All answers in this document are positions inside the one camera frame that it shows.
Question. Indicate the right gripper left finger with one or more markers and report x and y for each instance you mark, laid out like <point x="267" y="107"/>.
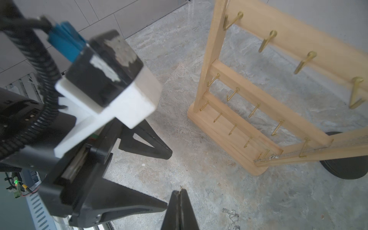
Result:
<point x="172" y="220"/>

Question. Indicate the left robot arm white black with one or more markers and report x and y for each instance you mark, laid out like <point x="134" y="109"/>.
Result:
<point x="30" y="130"/>

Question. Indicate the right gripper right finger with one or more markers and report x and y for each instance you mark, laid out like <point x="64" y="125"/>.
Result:
<point x="187" y="217"/>

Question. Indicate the white ventilation grille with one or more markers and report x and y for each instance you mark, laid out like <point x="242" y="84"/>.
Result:
<point x="40" y="215"/>

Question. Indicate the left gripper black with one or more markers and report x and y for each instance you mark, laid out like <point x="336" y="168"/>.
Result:
<point x="75" y="191"/>

